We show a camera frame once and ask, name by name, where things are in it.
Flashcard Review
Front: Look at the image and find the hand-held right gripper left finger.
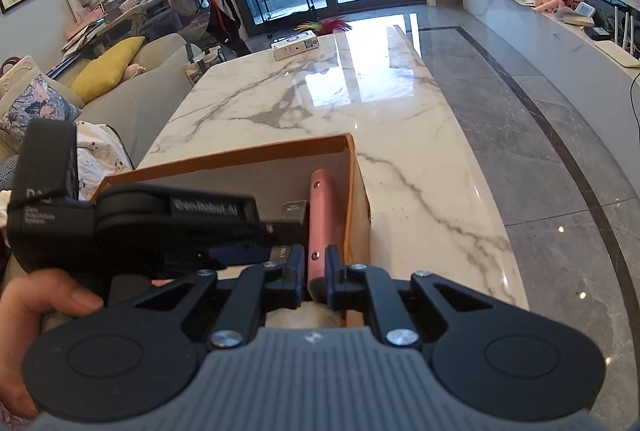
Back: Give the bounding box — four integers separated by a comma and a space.
107, 243, 307, 352

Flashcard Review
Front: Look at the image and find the floral pillow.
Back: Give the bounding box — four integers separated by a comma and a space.
0, 78, 83, 149

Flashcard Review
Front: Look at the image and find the grey sofa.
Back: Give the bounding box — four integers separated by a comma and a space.
0, 32, 211, 212

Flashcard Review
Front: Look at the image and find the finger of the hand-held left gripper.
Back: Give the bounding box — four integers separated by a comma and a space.
257, 220, 281, 246
207, 245, 275, 265

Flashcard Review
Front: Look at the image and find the cluttered study desk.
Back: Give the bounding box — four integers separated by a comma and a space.
62, 0, 176, 62

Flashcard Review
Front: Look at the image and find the printed white blanket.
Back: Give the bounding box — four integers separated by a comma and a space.
75, 121, 136, 202

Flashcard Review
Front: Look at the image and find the orange cardboard box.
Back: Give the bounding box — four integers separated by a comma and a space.
90, 134, 373, 329

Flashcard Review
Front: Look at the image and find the yellow pillow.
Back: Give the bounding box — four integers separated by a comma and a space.
70, 36, 146, 104

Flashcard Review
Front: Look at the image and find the white router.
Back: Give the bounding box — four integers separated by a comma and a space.
597, 8, 640, 68

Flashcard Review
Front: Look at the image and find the white marble TV console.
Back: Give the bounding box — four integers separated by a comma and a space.
460, 0, 640, 132

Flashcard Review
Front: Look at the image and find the small white display device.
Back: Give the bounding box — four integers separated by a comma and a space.
570, 1, 598, 24

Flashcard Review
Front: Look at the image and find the colourful feather toy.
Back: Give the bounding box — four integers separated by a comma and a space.
297, 16, 353, 34

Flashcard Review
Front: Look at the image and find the black red bag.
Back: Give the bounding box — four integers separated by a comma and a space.
200, 0, 251, 57

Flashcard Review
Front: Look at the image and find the small gift bag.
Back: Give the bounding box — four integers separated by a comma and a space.
184, 44, 226, 87

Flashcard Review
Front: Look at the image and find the small white box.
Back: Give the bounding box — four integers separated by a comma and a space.
271, 30, 320, 61

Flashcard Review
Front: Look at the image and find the person's left hand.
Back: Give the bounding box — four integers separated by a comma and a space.
0, 268, 106, 418

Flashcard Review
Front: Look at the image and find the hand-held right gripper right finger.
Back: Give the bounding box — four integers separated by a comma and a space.
324, 245, 526, 352

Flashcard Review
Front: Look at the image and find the pink notebook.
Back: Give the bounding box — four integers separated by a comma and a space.
306, 168, 346, 304

